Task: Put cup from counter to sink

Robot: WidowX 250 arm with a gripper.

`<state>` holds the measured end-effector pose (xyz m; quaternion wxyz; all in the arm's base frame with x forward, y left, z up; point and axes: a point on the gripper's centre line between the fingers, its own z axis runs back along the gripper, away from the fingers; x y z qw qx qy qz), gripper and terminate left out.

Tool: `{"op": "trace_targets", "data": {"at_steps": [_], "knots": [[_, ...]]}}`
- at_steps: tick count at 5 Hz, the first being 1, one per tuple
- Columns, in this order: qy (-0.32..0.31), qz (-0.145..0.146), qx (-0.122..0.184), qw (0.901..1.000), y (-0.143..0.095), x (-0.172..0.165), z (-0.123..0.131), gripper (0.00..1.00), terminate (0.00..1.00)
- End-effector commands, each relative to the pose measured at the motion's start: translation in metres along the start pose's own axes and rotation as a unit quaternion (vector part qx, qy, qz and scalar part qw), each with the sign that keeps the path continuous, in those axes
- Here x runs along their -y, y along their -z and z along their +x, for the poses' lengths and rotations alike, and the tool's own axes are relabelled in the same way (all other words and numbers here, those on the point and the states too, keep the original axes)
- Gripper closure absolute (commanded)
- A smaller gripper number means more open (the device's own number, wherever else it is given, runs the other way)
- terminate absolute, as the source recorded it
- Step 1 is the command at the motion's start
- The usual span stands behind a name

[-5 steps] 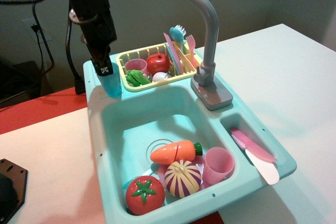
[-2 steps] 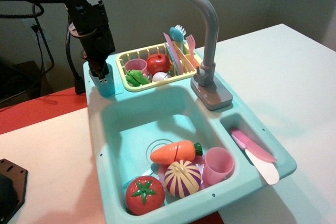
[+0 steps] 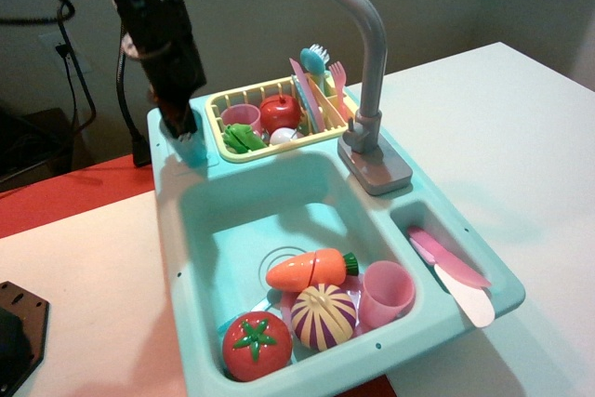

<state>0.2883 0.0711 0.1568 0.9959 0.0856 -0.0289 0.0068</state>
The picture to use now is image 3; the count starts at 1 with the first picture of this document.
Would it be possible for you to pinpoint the green toy vegetable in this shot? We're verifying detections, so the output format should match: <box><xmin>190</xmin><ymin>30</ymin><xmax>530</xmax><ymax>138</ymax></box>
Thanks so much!
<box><xmin>222</xmin><ymin>124</ymin><xmax>267</xmax><ymax>154</ymax></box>

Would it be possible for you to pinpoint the pink cup in rack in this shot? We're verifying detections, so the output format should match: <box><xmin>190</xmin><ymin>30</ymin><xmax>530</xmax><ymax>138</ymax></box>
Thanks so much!
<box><xmin>220</xmin><ymin>103</ymin><xmax>262</xmax><ymax>134</ymax></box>

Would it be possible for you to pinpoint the translucent blue plastic cup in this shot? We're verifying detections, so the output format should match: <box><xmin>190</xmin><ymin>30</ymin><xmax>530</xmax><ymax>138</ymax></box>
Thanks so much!
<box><xmin>159</xmin><ymin>110</ymin><xmax>207</xmax><ymax>168</ymax></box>

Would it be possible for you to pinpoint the orange toy carrot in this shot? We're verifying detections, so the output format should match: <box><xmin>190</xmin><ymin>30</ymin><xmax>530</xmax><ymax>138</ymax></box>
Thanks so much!
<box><xmin>265</xmin><ymin>248</ymin><xmax>359</xmax><ymax>292</ymax></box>

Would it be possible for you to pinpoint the purple yellow toy onion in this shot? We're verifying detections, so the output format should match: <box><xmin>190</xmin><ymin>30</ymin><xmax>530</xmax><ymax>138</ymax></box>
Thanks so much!
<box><xmin>290</xmin><ymin>284</ymin><xmax>357</xmax><ymax>351</ymax></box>

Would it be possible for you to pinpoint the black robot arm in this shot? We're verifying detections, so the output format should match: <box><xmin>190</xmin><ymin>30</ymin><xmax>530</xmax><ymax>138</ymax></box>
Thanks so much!
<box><xmin>1</xmin><ymin>0</ymin><xmax>206</xmax><ymax>139</ymax></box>

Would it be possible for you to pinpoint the teal toy sink unit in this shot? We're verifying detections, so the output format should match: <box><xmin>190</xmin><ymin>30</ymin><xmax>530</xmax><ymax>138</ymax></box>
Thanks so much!
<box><xmin>148</xmin><ymin>111</ymin><xmax>525</xmax><ymax>396</ymax></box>

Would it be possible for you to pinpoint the purple plate in rack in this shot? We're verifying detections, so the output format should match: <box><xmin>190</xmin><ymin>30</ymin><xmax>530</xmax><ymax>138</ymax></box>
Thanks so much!
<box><xmin>292</xmin><ymin>74</ymin><xmax>320</xmax><ymax>134</ymax></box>

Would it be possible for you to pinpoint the pink toy fork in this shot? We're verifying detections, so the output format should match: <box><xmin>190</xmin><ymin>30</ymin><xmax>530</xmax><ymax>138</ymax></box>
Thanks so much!
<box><xmin>329</xmin><ymin>61</ymin><xmax>347</xmax><ymax>115</ymax></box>

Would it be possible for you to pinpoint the white toy egg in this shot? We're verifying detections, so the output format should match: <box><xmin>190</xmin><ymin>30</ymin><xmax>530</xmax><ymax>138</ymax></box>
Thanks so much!
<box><xmin>270</xmin><ymin>127</ymin><xmax>303</xmax><ymax>146</ymax></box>

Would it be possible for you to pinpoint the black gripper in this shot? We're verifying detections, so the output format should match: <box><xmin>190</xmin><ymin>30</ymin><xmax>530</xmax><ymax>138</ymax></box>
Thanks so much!
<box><xmin>113</xmin><ymin>0</ymin><xmax>206</xmax><ymax>139</ymax></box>

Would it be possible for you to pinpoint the pink cup in sink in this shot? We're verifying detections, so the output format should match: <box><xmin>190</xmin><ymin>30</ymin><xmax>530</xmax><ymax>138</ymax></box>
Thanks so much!
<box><xmin>359</xmin><ymin>260</ymin><xmax>416</xmax><ymax>328</ymax></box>

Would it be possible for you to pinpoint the pink toy knife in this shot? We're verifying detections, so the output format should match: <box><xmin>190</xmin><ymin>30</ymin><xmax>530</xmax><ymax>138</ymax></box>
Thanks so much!
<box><xmin>407</xmin><ymin>226</ymin><xmax>492</xmax><ymax>289</ymax></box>

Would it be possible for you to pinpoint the blue dish brush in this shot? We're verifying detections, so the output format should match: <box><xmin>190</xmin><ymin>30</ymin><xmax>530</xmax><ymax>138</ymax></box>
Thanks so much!
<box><xmin>300</xmin><ymin>44</ymin><xmax>330</xmax><ymax>90</ymax></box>

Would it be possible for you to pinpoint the blue toy utensil in sink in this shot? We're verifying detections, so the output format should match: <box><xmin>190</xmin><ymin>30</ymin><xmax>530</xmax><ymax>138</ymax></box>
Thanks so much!
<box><xmin>218</xmin><ymin>297</ymin><xmax>280</xmax><ymax>337</ymax></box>

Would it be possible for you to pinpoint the black flexible gooseneck clamp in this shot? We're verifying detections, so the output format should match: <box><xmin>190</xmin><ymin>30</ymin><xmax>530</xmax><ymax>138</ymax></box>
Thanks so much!
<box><xmin>115</xmin><ymin>46</ymin><xmax>152</xmax><ymax>168</ymax></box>

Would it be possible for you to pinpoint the yellow dish drying rack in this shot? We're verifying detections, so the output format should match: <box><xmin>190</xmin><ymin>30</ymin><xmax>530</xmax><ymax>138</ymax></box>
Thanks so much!
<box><xmin>205</xmin><ymin>73</ymin><xmax>347</xmax><ymax>164</ymax></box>

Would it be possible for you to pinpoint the white toy spatula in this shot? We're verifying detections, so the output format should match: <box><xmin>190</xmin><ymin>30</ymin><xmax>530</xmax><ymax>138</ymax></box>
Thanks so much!
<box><xmin>434</xmin><ymin>265</ymin><xmax>496</xmax><ymax>328</ymax></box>

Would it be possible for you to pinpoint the pink knife in rack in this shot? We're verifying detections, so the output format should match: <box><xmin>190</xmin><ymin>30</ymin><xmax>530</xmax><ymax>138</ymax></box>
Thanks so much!
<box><xmin>289</xmin><ymin>58</ymin><xmax>324</xmax><ymax>132</ymax></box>

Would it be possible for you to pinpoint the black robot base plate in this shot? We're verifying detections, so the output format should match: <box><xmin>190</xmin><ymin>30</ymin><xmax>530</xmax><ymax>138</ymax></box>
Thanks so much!
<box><xmin>1</xmin><ymin>281</ymin><xmax>50</xmax><ymax>396</ymax></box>

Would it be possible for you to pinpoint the red toy apple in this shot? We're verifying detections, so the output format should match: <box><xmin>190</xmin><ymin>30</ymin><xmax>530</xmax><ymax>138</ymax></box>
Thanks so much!
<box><xmin>259</xmin><ymin>94</ymin><xmax>301</xmax><ymax>134</ymax></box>

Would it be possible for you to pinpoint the grey toy faucet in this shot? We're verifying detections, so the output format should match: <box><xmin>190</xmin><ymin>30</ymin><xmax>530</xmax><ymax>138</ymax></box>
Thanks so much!
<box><xmin>333</xmin><ymin>0</ymin><xmax>413</xmax><ymax>196</ymax></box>

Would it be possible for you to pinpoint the white wall outlet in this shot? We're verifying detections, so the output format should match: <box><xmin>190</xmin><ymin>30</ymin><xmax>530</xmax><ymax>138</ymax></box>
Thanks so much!
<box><xmin>38</xmin><ymin>31</ymin><xmax>92</xmax><ymax>75</ymax></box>

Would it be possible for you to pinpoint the red toy tomato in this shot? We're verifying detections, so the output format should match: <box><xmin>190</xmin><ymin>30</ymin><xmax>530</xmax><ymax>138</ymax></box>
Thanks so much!
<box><xmin>222</xmin><ymin>311</ymin><xmax>293</xmax><ymax>382</ymax></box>

